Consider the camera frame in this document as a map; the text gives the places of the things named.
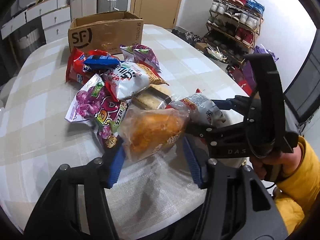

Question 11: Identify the purple plastic bag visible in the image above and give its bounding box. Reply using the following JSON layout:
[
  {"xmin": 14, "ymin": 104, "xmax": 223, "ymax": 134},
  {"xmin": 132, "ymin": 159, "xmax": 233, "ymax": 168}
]
[{"xmin": 242, "ymin": 44, "xmax": 279, "ymax": 90}]

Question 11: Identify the red Oreo snack bag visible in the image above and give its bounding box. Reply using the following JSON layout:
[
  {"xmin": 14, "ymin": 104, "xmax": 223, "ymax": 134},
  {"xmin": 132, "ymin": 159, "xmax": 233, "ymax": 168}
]
[{"xmin": 65, "ymin": 48, "xmax": 110, "ymax": 85}]

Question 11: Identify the purple grape candy bag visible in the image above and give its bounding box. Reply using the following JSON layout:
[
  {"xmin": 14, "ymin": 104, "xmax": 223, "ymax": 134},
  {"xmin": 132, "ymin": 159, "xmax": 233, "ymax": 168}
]
[{"xmin": 65, "ymin": 74, "xmax": 131, "ymax": 148}]

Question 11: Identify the beige suitcase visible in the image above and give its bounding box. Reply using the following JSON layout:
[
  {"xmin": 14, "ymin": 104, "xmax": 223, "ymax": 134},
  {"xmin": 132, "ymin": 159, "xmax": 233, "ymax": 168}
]
[{"xmin": 70, "ymin": 0, "xmax": 97, "ymax": 21}]

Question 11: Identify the wooden door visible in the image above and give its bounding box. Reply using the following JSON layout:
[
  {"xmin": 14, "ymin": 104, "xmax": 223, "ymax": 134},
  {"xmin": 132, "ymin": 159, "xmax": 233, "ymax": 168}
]
[{"xmin": 130, "ymin": 0, "xmax": 182, "ymax": 29}]

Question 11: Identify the white red chip bag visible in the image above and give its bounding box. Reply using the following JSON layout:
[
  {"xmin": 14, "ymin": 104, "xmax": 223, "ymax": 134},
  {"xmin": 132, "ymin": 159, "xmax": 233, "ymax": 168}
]
[{"xmin": 101, "ymin": 61, "xmax": 168, "ymax": 101}]

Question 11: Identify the shoe rack with shoes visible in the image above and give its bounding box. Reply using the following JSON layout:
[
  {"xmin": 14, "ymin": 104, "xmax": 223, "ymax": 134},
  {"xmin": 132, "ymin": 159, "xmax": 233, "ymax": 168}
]
[{"xmin": 203, "ymin": 0, "xmax": 265, "ymax": 67}]

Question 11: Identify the brown SF cardboard box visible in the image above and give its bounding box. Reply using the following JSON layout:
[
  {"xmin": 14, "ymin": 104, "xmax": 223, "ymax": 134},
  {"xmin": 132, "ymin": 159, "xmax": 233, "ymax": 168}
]
[{"xmin": 68, "ymin": 11, "xmax": 144, "ymax": 54}]

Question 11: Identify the white drawer desk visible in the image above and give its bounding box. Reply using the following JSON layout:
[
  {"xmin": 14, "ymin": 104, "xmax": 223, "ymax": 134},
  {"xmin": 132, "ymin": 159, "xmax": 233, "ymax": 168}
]
[{"xmin": 1, "ymin": 0, "xmax": 71, "ymax": 43}]

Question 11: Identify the blue Oreo packet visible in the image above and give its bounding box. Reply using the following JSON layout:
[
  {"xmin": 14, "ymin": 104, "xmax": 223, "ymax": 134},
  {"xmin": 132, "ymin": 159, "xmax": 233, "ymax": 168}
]
[{"xmin": 84, "ymin": 55, "xmax": 121, "ymax": 70}]

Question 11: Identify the checkered tablecloth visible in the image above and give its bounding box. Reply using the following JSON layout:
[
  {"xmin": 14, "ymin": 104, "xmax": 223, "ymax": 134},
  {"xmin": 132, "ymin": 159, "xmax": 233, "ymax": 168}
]
[{"xmin": 1, "ymin": 24, "xmax": 244, "ymax": 239}]

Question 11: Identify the cracker sandwich clear pack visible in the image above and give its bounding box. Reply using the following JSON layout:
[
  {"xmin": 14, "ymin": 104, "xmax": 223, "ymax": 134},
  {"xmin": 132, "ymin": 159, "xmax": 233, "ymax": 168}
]
[{"xmin": 132, "ymin": 85, "xmax": 172, "ymax": 110}]

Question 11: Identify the right hand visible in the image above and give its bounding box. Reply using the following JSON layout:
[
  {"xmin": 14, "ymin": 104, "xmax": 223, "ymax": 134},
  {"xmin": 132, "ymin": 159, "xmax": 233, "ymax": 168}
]
[{"xmin": 249, "ymin": 136, "xmax": 303, "ymax": 180}]

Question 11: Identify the orange bread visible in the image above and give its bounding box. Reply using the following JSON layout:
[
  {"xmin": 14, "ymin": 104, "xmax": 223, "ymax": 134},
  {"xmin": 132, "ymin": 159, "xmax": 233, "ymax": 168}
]
[{"xmin": 118, "ymin": 107, "xmax": 189, "ymax": 162}]

